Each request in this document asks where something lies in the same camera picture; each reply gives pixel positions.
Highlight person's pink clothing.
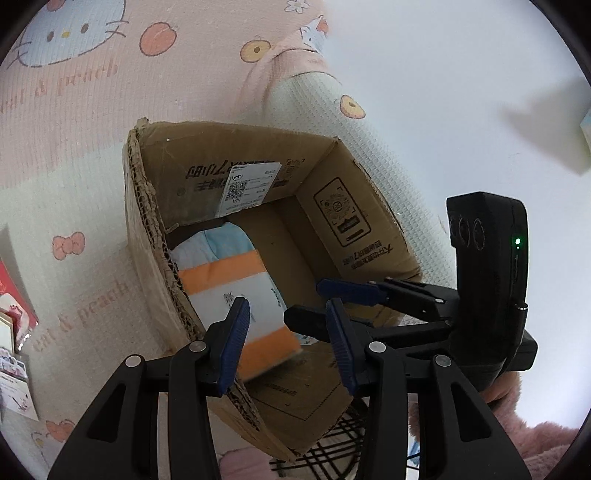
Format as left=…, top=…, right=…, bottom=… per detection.
left=221, top=450, right=280, bottom=480

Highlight orange striped tissue pack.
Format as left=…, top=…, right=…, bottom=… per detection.
left=168, top=222, right=319, bottom=383

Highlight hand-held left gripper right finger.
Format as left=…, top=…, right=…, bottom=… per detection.
left=325, top=298, right=532, bottom=480

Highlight red packet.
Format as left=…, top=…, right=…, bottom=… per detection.
left=0, top=261, right=40, bottom=333

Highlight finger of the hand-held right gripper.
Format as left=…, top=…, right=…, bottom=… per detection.
left=316, top=277, right=460, bottom=319
left=283, top=305, right=455, bottom=346

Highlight brown cardboard box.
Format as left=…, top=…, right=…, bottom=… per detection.
left=122, top=117, right=424, bottom=464

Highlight black wire rack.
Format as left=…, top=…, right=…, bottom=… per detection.
left=270, top=397, right=421, bottom=480

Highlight white printed card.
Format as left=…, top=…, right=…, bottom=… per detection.
left=0, top=369, right=40, bottom=423

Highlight person's right forearm pink sleeve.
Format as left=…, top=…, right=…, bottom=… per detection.
left=482, top=369, right=587, bottom=480

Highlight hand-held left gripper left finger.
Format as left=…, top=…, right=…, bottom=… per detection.
left=47, top=296, right=251, bottom=480

